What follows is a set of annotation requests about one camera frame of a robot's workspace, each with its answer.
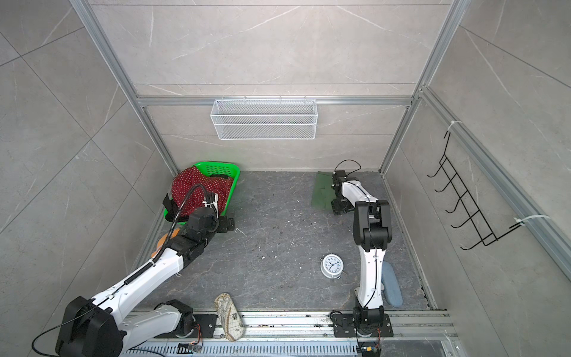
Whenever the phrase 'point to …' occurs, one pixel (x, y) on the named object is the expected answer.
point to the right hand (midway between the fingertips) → (351, 209)
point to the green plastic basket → (220, 169)
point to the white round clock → (331, 266)
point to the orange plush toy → (160, 242)
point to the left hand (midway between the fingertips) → (224, 209)
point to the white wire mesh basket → (264, 120)
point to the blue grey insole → (391, 285)
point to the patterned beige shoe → (231, 320)
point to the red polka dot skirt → (181, 184)
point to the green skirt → (323, 193)
